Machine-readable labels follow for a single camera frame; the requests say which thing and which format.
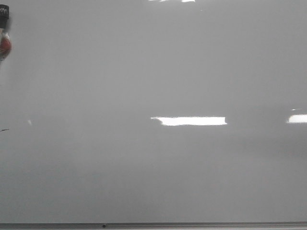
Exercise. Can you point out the black and white marker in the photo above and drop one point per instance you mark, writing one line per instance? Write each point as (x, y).
(4, 15)

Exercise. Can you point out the white glossy whiteboard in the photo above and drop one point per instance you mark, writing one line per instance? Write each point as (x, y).
(154, 111)

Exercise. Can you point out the grey aluminium whiteboard frame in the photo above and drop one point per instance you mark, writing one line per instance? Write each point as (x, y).
(156, 225)

